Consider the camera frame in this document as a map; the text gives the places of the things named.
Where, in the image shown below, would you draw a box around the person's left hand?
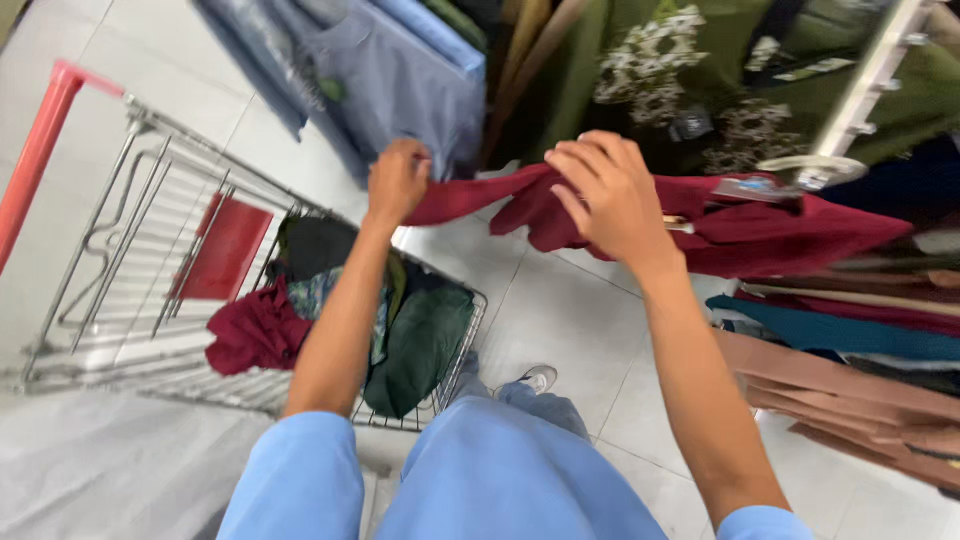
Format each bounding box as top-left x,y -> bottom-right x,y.
366,138 -> 434,228

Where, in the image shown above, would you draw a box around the person's right hand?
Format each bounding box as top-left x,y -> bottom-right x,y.
543,129 -> 682,265

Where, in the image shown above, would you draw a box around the maroon garment with tag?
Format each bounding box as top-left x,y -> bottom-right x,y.
403,161 -> 914,281

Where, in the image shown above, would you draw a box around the hanging blue garments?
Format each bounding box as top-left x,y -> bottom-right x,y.
191,0 -> 489,185

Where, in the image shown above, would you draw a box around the black garment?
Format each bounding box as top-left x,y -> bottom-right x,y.
271,215 -> 363,285

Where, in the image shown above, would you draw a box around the hanging tan brown garments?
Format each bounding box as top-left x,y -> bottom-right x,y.
480,0 -> 594,162

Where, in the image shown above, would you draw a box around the teal patterned garment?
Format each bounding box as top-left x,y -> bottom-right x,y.
287,264 -> 393,365

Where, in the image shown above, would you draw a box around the dark green garment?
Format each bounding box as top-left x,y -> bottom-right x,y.
362,283 -> 477,421

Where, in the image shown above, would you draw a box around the red cart seat flap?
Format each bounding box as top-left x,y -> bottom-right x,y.
171,191 -> 276,303

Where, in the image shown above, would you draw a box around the crumpled maroon garment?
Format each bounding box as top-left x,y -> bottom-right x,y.
204,276 -> 314,378

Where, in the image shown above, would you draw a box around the person's white shoe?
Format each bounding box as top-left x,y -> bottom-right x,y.
492,364 -> 559,398

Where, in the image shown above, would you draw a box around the person's blue jeans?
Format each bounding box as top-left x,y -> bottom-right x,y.
448,351 -> 592,442

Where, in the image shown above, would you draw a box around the hanging green floral garments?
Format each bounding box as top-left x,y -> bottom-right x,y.
517,0 -> 960,177

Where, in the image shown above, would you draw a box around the person's light blue shirt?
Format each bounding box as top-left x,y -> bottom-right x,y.
216,396 -> 819,540

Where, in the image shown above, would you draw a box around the row of hanging coloured garments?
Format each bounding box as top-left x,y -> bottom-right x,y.
703,228 -> 960,500

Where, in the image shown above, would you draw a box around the metal wire shopping cart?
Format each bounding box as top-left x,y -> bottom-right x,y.
0,60 -> 490,434

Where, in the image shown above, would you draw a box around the red cart handle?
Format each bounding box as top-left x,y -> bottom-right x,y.
0,60 -> 126,276

